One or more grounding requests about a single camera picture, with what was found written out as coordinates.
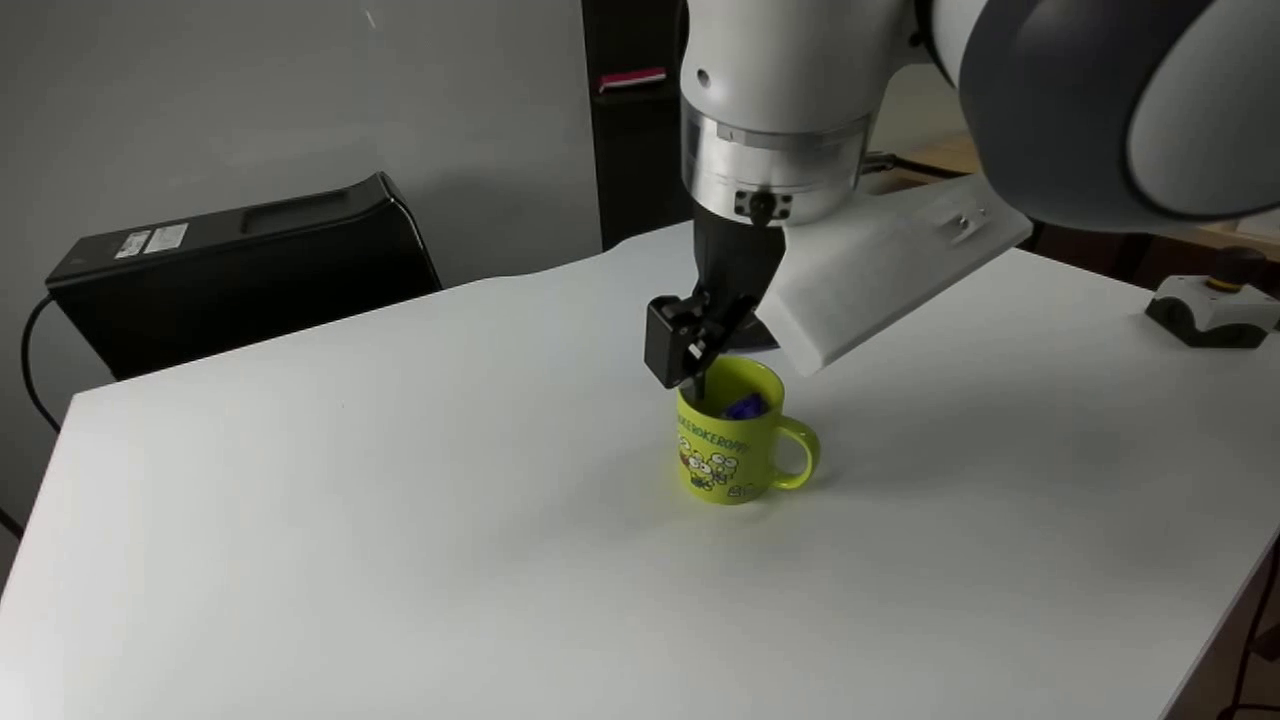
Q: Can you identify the lime green printed mug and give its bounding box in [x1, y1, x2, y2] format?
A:
[668, 352, 823, 507]

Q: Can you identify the dark tall cabinet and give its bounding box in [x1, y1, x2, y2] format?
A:
[581, 0, 699, 255]

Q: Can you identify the white marker pen blue cap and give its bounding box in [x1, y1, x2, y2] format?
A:
[717, 385, 776, 423]

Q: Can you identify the pink label strip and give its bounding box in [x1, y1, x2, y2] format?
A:
[593, 63, 672, 94]

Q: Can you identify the black computer case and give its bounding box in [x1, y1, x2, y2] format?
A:
[41, 166, 448, 385]

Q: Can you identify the white sticker label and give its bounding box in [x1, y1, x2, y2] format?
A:
[145, 218, 196, 255]
[108, 223, 157, 262]

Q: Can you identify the black power cable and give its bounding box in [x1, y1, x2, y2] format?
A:
[17, 292, 69, 438]

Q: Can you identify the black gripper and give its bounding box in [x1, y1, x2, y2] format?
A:
[686, 212, 792, 399]

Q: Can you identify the thin dark hanging cable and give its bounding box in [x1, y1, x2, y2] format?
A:
[1229, 552, 1280, 720]

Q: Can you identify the black and white stand foot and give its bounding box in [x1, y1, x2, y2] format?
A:
[1139, 269, 1280, 354]

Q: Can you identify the white wedge-shaped mount plate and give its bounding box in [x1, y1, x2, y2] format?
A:
[753, 171, 1038, 378]

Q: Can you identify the brown wooden desk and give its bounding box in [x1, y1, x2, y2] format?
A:
[864, 148, 1280, 292]

